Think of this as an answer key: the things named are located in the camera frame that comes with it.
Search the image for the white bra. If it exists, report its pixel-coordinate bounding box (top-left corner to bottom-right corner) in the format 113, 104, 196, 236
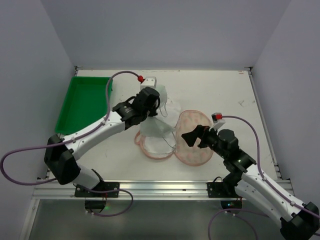
140, 85, 181, 159

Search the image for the floral laundry bag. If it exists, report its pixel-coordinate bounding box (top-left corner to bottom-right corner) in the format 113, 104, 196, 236
134, 110, 214, 167

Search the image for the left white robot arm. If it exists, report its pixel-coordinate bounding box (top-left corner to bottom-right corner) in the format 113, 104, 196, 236
44, 86, 160, 193

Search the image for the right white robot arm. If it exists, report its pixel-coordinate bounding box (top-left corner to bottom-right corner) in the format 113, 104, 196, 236
181, 125, 320, 240

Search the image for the green plastic tray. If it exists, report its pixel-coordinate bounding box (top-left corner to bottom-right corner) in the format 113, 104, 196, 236
55, 76, 113, 135

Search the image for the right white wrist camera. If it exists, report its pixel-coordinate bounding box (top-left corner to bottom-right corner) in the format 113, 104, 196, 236
211, 112, 226, 130

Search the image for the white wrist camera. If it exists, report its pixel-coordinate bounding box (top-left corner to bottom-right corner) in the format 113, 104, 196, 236
140, 76, 157, 90
211, 112, 226, 130

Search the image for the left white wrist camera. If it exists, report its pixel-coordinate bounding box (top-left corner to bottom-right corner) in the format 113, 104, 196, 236
140, 76, 157, 90

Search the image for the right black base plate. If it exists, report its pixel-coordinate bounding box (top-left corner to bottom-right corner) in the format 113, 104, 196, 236
206, 181, 239, 199

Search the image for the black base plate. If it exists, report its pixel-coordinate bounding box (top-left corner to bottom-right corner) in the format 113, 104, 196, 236
206, 181, 239, 199
74, 181, 120, 198

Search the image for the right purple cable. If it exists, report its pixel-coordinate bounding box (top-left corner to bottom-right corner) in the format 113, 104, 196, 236
207, 114, 320, 240

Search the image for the purple cable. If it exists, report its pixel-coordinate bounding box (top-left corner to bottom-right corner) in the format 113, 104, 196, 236
0, 71, 143, 186
207, 114, 320, 240

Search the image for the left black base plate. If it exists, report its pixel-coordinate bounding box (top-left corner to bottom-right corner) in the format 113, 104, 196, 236
74, 181, 120, 198

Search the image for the aluminium mounting rail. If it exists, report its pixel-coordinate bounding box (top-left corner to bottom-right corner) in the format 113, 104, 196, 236
31, 178, 296, 201

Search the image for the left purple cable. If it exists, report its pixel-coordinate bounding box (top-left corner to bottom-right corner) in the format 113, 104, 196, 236
0, 71, 143, 186

